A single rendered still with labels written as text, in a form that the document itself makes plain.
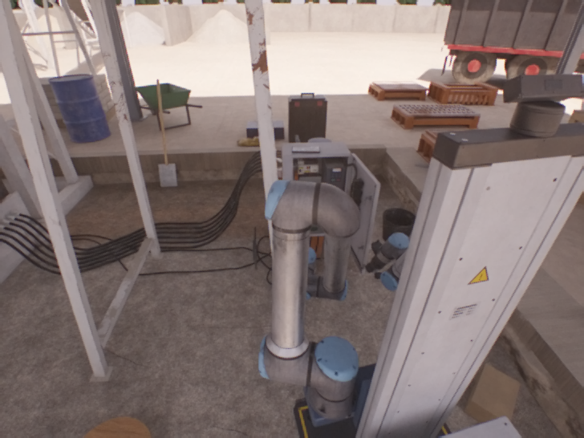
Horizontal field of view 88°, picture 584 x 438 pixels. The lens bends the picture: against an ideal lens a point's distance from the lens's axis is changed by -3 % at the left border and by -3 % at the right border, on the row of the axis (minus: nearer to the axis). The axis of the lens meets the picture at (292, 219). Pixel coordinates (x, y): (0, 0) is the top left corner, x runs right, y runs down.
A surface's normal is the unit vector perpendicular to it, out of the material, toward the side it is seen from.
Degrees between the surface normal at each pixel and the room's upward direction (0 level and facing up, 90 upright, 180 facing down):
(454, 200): 90
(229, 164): 90
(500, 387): 0
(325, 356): 5
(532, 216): 90
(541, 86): 61
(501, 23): 90
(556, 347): 0
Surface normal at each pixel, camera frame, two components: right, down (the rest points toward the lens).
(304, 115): 0.07, 0.55
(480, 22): -0.48, 0.48
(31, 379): 0.00, -0.83
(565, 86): 0.20, 0.07
